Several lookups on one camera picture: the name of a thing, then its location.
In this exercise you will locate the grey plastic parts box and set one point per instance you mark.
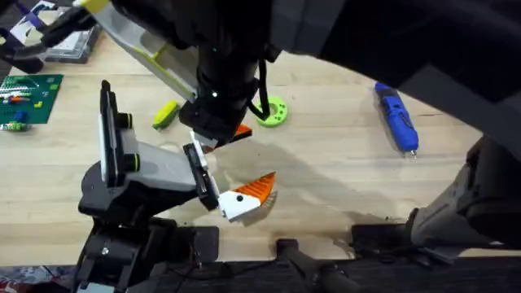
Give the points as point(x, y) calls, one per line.
point(75, 45)

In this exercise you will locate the black upright wrist plate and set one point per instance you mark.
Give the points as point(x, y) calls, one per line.
point(109, 130)

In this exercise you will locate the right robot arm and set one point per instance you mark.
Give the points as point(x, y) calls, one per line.
point(407, 40)

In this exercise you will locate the grey bucket with lime rim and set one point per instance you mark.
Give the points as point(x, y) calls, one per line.
point(163, 61)

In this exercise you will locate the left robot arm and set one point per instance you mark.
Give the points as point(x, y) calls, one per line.
point(122, 252)

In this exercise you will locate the blue electric screwdriver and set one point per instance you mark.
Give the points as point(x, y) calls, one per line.
point(397, 118)

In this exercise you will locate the yellow green toy vegetable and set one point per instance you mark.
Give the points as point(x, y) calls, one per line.
point(166, 115)

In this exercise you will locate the green board with toy blocks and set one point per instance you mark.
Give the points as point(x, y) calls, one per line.
point(28, 99)

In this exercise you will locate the green disc with holes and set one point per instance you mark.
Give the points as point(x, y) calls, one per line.
point(277, 112)

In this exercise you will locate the orange ribbed wedge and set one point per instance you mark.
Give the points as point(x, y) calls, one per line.
point(243, 131)

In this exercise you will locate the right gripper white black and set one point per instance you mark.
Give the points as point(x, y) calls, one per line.
point(220, 101)

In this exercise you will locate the black rail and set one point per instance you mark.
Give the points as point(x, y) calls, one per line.
point(244, 281)

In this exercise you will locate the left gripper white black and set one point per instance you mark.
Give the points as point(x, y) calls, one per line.
point(163, 171)

